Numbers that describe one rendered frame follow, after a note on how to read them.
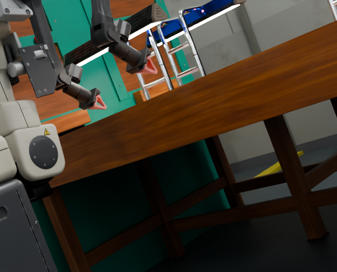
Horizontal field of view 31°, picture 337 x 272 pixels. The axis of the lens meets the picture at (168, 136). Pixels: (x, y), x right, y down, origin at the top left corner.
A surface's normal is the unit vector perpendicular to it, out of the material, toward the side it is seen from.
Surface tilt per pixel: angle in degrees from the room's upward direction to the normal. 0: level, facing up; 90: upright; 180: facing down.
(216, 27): 90
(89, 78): 90
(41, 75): 90
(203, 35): 90
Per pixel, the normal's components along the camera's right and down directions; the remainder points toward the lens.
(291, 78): -0.64, 0.28
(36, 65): 0.72, -0.26
